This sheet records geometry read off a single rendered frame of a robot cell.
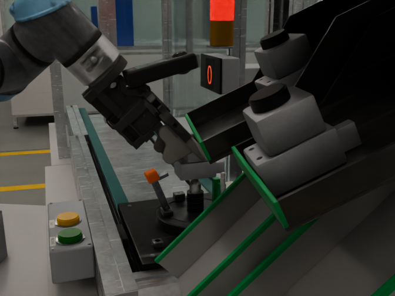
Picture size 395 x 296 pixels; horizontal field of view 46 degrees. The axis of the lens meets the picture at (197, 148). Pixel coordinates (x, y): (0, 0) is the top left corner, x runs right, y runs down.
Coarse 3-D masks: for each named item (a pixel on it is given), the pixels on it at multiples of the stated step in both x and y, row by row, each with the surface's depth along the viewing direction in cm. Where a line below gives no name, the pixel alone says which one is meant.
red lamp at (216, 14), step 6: (210, 0) 92; (216, 0) 91; (222, 0) 91; (228, 0) 91; (234, 0) 92; (210, 6) 93; (216, 6) 91; (222, 6) 91; (228, 6) 91; (234, 6) 92; (210, 12) 93; (216, 12) 92; (222, 12) 91; (228, 12) 91; (234, 12) 93; (210, 18) 93; (216, 18) 92; (222, 18) 92; (228, 18) 92
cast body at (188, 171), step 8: (192, 136) 78; (184, 160) 78; (192, 160) 77; (200, 160) 77; (176, 168) 79; (184, 168) 77; (192, 168) 77; (200, 168) 78; (208, 168) 78; (216, 168) 81; (184, 176) 77; (192, 176) 78; (200, 176) 78; (208, 176) 79
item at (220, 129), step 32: (352, 0) 54; (384, 0) 42; (288, 32) 54; (320, 32) 55; (352, 32) 42; (320, 64) 43; (224, 96) 55; (320, 96) 44; (192, 128) 49; (224, 128) 51
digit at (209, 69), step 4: (208, 60) 96; (212, 60) 94; (208, 64) 96; (212, 64) 94; (208, 68) 97; (212, 68) 94; (208, 72) 97; (212, 72) 94; (208, 76) 97; (212, 76) 95; (208, 80) 97; (212, 80) 95; (208, 84) 97; (212, 84) 95; (212, 88) 95
